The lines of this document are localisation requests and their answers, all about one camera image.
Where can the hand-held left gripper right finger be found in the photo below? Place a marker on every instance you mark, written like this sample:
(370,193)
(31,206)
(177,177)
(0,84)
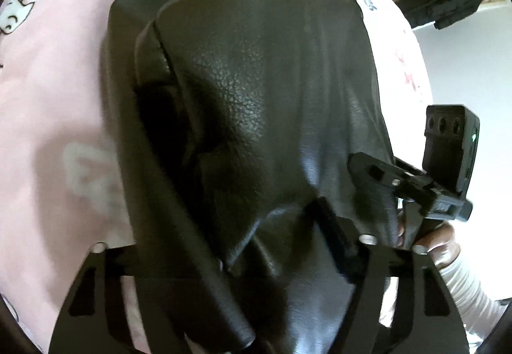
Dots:
(336,234)

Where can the person's right hand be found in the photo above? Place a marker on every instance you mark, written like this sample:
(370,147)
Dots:
(438,244)

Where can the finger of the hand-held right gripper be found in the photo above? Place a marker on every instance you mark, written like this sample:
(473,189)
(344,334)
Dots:
(372,168)

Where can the black leather jacket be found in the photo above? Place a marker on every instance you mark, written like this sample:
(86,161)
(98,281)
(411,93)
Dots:
(260,98)

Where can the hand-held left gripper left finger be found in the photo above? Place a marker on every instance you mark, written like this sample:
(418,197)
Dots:
(104,298)

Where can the pink printed bed sheet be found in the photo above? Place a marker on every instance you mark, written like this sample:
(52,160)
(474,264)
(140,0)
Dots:
(60,78)

